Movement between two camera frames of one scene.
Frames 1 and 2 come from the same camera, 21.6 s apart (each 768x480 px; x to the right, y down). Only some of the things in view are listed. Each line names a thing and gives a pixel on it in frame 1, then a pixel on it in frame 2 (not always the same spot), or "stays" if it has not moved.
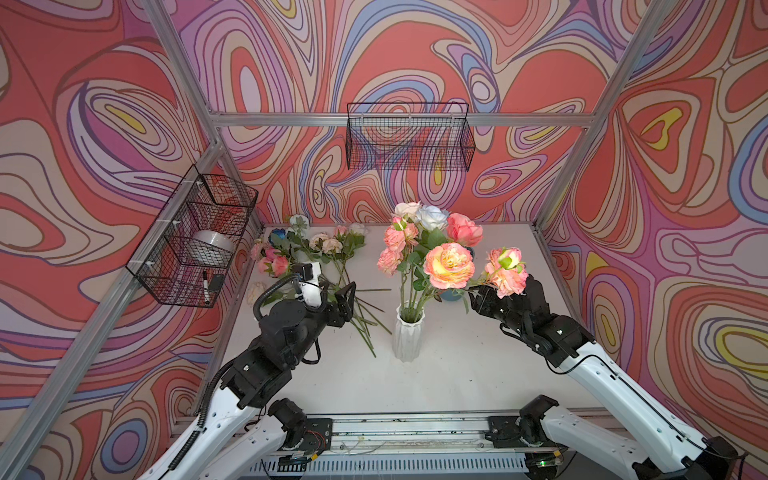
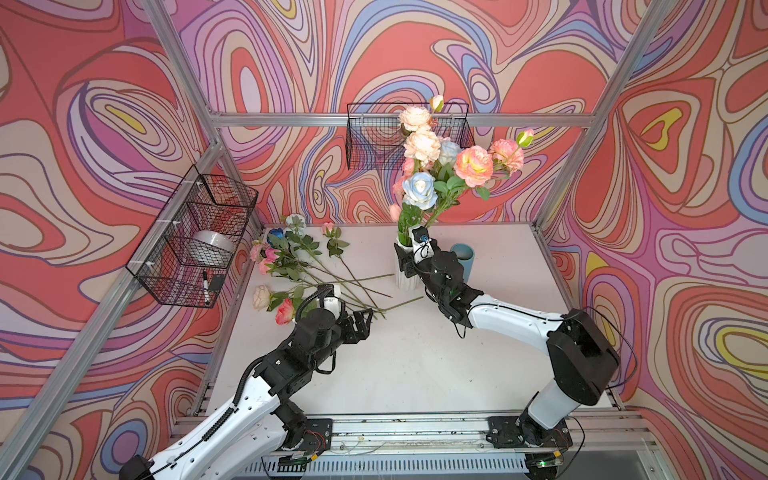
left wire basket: (186, 255) stays
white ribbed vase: (407, 331) to (405, 282)
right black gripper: (484, 298) to (407, 262)
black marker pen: (206, 288) stays
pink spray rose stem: (398, 239) to (396, 209)
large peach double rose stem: (452, 267) to (476, 165)
